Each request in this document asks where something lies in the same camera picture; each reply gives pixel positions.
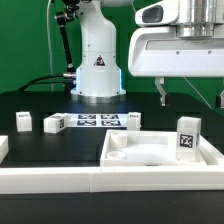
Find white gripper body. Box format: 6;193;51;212
128;26;224;77

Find black cables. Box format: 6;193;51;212
17;74;73;93

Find white U-shaped fence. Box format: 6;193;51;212
0;134;224;195

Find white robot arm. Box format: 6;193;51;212
71;0;224;104

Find white square table top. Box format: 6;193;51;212
100;130;224;167

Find printed tag sheet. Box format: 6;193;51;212
68;113;127;127

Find white thin cable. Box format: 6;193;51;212
46;0;55;92

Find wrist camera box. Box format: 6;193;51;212
135;0;179;27

